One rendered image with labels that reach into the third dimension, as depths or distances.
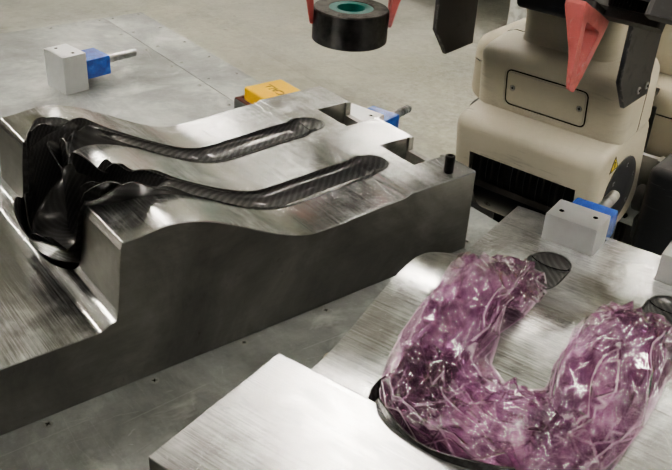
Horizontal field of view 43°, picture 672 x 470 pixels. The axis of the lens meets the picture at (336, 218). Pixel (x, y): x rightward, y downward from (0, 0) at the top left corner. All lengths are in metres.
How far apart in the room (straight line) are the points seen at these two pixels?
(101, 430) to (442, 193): 0.38
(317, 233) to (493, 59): 0.54
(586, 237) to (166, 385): 0.39
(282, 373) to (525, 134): 0.71
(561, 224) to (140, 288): 0.39
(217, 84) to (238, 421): 0.81
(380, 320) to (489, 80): 0.65
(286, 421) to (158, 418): 0.19
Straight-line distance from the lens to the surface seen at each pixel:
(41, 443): 0.68
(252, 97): 1.15
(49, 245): 0.71
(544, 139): 1.18
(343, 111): 0.99
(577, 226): 0.81
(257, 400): 0.53
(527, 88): 1.20
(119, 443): 0.67
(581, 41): 0.80
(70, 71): 1.24
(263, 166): 0.85
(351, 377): 0.61
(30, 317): 0.70
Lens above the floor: 1.27
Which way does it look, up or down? 30 degrees down
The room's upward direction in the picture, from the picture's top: 3 degrees clockwise
